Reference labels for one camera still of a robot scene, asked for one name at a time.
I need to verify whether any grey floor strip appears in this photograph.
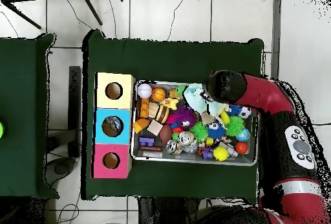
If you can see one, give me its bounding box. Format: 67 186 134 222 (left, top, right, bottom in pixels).
270 0 283 80

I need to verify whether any brown toy football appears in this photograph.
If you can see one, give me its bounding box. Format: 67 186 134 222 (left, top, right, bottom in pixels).
159 124 173 144

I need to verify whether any black floor stand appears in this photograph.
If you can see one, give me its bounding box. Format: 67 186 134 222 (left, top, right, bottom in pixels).
46 65 83 159

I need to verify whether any wooden three-hole box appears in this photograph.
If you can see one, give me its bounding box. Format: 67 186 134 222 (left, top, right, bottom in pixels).
91 72 136 179

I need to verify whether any red-orange ball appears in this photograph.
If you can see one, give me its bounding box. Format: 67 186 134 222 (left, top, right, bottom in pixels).
235 141 249 155

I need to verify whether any wooden toy burger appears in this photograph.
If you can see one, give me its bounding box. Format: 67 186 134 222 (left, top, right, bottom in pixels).
154 104 170 124

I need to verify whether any yellow ball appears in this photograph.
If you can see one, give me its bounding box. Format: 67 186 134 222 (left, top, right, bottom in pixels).
213 146 229 162

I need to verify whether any mint waffle cloth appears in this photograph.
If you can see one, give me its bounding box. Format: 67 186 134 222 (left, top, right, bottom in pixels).
182 83 228 117

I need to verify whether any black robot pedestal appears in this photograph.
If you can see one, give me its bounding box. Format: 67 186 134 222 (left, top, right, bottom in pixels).
138 197 200 224

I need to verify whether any orange basketball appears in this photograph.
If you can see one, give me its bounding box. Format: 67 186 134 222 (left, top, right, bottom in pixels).
151 87 167 102

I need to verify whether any orange building block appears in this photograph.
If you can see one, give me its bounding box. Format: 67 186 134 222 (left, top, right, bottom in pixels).
133 117 151 135

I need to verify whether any black folding stand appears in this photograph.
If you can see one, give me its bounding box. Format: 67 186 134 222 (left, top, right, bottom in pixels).
0 0 103 30

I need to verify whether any dark green tablecloth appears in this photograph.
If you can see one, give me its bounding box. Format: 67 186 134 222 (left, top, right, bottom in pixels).
0 32 60 200
81 28 265 201

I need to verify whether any shallow clear mesh bin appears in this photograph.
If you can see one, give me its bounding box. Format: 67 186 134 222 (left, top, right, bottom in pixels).
130 80 259 167

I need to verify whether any white baseball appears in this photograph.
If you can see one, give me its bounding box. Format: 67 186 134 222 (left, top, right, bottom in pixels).
137 83 153 99

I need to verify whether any grey round floor base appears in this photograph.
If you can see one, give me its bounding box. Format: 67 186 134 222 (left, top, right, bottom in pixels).
45 156 77 187

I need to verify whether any black-and-white soccer ball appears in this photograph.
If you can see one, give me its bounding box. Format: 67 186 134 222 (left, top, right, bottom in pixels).
238 106 252 119

